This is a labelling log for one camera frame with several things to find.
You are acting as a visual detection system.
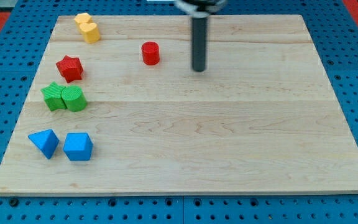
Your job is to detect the yellow heart block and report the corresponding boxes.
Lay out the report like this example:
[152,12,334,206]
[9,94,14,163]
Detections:
[79,22,101,44]

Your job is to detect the green star block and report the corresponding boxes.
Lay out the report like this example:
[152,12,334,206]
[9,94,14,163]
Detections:
[41,82,67,111]

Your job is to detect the yellow pentagon block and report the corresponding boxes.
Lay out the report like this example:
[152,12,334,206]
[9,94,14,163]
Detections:
[74,12,93,33]

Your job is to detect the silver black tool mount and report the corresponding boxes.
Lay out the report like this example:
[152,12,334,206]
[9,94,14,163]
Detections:
[175,0,227,17]

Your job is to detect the blue triangle block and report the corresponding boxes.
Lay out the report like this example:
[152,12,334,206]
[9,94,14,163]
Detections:
[28,129,59,159]

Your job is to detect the red star block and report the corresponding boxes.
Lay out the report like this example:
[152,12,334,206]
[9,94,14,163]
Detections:
[56,55,83,83]

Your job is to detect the blue cube block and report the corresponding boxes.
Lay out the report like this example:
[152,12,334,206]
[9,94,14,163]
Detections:
[63,133,93,161]

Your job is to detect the red cylinder block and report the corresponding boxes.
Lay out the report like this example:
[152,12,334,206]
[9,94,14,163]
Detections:
[141,42,160,65]

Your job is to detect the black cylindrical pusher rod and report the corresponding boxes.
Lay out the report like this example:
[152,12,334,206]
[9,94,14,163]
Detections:
[191,17,208,72]

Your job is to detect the green cylinder block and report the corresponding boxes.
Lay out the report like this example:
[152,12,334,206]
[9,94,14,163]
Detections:
[62,85,87,112]

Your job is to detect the light wooden board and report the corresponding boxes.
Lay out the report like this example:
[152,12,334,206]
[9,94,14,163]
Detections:
[0,14,358,197]

